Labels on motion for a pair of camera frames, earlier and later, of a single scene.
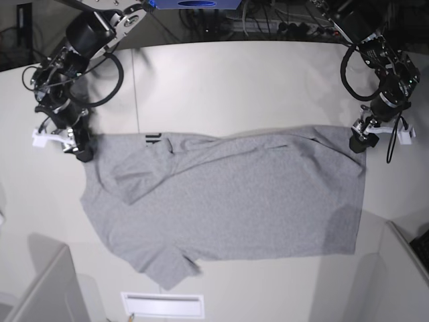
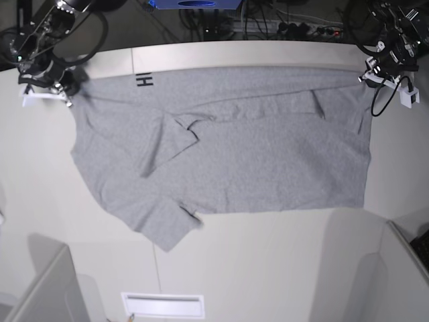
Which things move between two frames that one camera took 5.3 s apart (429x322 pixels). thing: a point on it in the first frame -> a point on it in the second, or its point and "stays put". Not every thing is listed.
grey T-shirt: (169, 202) -> (161, 147)
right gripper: (74, 118) -> (47, 73)
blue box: (197, 4) stays put
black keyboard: (420, 245) stays put
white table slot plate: (166, 305) stays put
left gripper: (371, 117) -> (393, 62)
